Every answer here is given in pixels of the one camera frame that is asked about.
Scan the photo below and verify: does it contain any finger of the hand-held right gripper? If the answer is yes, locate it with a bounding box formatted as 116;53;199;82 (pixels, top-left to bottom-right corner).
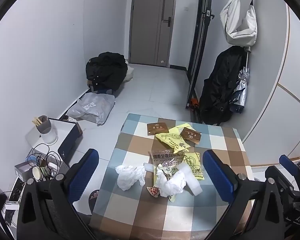
279;154;300;183
265;165;294;193

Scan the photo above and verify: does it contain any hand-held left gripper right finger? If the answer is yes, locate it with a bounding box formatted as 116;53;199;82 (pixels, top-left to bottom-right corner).
202;149;285;240

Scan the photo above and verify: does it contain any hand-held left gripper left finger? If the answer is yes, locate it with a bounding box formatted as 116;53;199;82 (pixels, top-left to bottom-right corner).
16;148;100;240

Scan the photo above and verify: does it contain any long white foam piece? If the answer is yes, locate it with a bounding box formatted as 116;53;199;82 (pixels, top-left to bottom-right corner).
177;162;203;195

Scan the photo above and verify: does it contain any white tissue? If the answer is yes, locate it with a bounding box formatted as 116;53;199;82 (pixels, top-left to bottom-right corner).
156;167;188;197
115;164;146;191

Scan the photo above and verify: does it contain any brown foil packet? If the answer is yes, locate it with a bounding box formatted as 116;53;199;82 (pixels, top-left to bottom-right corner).
147;122;170;137
180;127;202;145

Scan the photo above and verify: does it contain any clear printed bread wrapper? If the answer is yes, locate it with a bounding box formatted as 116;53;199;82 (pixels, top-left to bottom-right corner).
149;149;185;171

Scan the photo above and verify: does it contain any red patterned triangular wrapper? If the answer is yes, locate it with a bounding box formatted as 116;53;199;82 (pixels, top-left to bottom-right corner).
146;186;160;197

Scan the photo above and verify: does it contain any white shoulder bag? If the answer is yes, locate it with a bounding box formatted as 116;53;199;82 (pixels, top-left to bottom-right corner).
219;0;258;47

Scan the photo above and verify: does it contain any black slipper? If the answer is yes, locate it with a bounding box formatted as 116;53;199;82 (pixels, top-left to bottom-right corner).
89;189;101;213

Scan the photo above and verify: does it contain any navy box with white lid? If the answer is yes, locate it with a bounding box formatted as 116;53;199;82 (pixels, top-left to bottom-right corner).
25;118;83;164

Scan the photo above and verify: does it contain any white paper cup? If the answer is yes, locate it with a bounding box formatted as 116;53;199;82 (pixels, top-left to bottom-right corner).
32;166;49;181

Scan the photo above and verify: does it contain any grey white cup holder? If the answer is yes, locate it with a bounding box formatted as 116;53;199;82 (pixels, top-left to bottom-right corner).
35;115;58;145

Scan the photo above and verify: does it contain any checked tablecloth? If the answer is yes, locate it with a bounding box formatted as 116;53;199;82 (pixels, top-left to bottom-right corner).
89;113;253;240

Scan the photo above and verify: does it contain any grey speckled storage box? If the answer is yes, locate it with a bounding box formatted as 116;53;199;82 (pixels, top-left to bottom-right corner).
14;155;70;183

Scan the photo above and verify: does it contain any grey plastic parcel bag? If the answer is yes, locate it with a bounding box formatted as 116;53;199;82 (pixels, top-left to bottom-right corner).
66;92;115;126

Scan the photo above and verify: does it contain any silver folded umbrella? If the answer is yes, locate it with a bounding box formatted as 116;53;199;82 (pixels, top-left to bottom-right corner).
230;46;252;113

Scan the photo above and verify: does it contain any black backpack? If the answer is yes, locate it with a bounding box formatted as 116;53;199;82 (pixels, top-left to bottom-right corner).
199;46;250;126

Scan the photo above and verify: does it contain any black jacket pile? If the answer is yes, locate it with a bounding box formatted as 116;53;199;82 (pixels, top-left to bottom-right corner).
85;52;128;92

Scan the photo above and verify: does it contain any black framed glass door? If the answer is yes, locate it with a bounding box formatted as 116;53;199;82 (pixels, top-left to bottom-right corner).
186;0;215;110

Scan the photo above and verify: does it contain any grey entrance door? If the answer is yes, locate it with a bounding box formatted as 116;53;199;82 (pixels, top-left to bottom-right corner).
128;0;178;67

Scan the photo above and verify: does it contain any black cable bundle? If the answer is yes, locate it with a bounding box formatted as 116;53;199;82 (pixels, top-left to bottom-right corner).
30;144;65;178

